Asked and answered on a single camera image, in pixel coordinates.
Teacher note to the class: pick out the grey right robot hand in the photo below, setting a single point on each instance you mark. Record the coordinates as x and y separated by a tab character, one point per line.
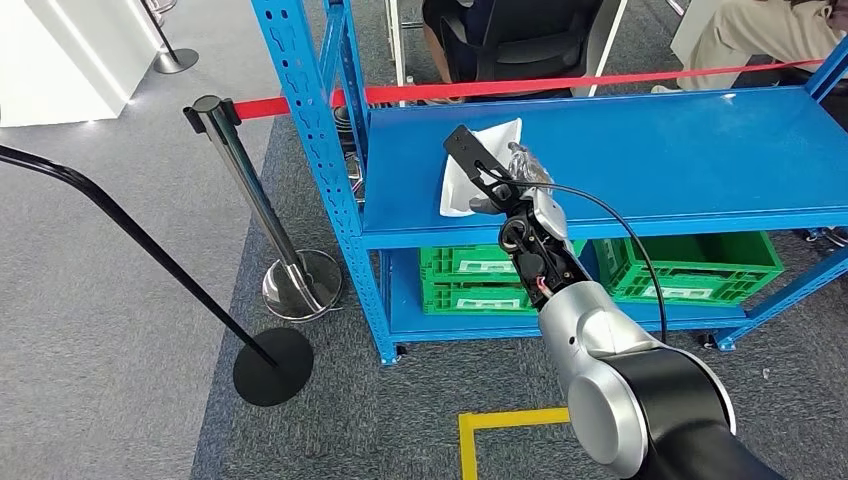
548	212

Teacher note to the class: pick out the white plastic shell part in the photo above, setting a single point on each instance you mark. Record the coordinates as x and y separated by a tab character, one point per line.
457	195

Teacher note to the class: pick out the silver and black right robot arm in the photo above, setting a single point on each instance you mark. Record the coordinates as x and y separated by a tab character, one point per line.
596	331

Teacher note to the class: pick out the blue metal shelf rack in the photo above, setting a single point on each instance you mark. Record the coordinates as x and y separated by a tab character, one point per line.
662	159

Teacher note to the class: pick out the green folded plastic crate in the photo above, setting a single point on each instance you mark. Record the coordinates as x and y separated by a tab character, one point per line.
464	298
464	262

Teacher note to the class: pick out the red barrier belt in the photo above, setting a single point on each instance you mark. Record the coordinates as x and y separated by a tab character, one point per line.
497	87

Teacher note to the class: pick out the green open plastic crate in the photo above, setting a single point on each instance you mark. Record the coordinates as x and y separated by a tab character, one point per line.
715	265

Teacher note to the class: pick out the person in black chair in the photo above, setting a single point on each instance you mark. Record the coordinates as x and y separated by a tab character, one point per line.
434	40

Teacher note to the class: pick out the white desk panel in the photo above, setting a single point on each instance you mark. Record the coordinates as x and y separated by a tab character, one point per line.
689	26

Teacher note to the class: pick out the yellow floor tape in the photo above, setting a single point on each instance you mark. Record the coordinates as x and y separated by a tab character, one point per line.
467	450

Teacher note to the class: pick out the person in beige trousers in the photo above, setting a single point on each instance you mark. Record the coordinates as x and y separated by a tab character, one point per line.
762	33

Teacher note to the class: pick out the black curved stanchion pole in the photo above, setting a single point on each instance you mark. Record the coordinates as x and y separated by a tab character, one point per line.
272	371

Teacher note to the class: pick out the black straight stanchion with base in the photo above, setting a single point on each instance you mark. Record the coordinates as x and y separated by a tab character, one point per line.
173	60

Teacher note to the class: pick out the chrome stool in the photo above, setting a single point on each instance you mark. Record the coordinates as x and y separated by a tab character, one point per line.
162	5

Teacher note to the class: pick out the white counter block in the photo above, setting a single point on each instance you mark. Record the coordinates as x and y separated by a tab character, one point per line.
60	60

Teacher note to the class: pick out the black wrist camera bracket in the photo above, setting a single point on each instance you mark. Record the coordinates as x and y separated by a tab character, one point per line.
464	146

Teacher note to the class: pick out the white desk frame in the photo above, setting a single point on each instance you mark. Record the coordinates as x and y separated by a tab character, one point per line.
397	53

